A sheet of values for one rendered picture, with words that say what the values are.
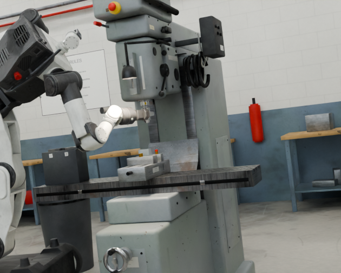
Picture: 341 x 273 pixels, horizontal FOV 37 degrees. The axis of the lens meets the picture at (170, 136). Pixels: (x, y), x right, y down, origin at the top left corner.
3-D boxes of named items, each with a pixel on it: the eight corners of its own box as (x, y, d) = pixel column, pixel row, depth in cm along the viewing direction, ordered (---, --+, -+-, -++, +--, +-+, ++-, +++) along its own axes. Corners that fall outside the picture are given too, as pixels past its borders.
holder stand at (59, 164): (79, 182, 280) (74, 147, 280) (45, 185, 287) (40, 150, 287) (89, 179, 292) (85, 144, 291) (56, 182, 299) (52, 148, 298)
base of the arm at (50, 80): (54, 104, 224) (56, 80, 218) (38, 92, 231) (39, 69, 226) (82, 98, 234) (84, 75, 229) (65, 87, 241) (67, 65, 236)
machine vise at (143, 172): (145, 180, 249) (143, 158, 249) (118, 182, 254) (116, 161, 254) (170, 171, 282) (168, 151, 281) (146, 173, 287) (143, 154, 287)
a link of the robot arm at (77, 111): (96, 144, 221) (78, 96, 222) (73, 154, 226) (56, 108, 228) (110, 141, 231) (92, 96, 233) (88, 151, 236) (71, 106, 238)
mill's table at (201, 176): (253, 186, 240) (251, 170, 240) (33, 202, 283) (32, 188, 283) (262, 179, 262) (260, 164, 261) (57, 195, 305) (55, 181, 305)
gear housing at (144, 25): (149, 32, 252) (146, 12, 252) (105, 41, 261) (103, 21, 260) (172, 40, 283) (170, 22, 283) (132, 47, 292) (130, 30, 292)
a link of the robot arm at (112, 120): (124, 109, 253) (116, 122, 241) (117, 122, 258) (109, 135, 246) (112, 102, 252) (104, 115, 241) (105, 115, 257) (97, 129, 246)
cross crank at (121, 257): (125, 277, 214) (122, 249, 214) (100, 277, 218) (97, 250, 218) (140, 266, 229) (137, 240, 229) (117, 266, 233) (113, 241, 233)
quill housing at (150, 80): (156, 97, 257) (148, 34, 256) (119, 102, 264) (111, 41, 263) (169, 97, 275) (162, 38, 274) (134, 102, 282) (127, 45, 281)
